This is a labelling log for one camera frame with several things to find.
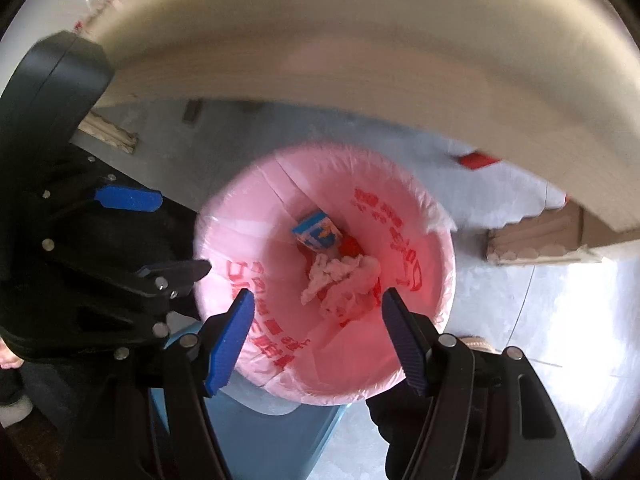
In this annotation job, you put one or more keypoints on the white tissue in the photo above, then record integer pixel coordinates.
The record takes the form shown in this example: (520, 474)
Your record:
(344, 288)

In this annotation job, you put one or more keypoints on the blue cloud medicine box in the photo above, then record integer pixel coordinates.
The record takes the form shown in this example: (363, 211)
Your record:
(318, 233)

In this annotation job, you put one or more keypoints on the cream coffee table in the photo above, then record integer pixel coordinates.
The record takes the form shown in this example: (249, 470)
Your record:
(550, 85)

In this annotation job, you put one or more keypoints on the red plastic stool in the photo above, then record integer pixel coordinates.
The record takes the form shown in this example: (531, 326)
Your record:
(476, 160)

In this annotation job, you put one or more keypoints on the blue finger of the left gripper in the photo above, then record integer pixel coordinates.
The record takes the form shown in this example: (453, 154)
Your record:
(125, 198)

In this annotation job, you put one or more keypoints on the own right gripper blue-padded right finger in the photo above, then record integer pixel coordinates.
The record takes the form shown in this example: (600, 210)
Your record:
(407, 339)

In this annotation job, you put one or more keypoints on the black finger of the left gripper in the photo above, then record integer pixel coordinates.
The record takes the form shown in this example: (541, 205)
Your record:
(170, 279)

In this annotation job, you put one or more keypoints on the red small box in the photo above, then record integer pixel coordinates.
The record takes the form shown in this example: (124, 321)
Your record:
(350, 247)

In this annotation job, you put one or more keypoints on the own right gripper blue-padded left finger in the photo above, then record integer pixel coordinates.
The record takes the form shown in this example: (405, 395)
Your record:
(223, 339)

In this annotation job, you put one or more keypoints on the person's left hand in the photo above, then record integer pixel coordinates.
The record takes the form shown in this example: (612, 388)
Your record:
(8, 359)

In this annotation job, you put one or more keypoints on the pink lined trash bin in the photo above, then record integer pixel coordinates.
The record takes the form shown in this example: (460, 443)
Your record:
(245, 232)

